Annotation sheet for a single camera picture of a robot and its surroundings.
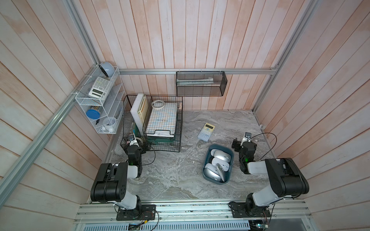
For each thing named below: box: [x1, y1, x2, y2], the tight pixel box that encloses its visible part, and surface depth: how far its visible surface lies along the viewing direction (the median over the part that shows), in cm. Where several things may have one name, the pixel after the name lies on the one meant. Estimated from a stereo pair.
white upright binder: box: [130, 93, 149, 137], surface depth 90 cm
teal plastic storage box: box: [201, 143, 234, 185], surface depth 89 cm
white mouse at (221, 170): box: [216, 163, 225, 182], surface depth 83 cm
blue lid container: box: [85, 109, 101, 120], surface depth 78 cm
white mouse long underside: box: [211, 157, 230, 172], surface depth 89 cm
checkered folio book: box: [145, 102, 178, 138], surface depth 88 cm
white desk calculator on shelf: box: [88, 76, 113, 101], surface depth 78 cm
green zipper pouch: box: [146, 136, 176, 145], surface depth 91 cm
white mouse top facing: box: [210, 149, 232, 163], surface depth 93 cm
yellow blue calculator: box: [197, 122, 216, 142], surface depth 107 cm
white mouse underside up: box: [203, 167, 222, 182], surface depth 85 cm
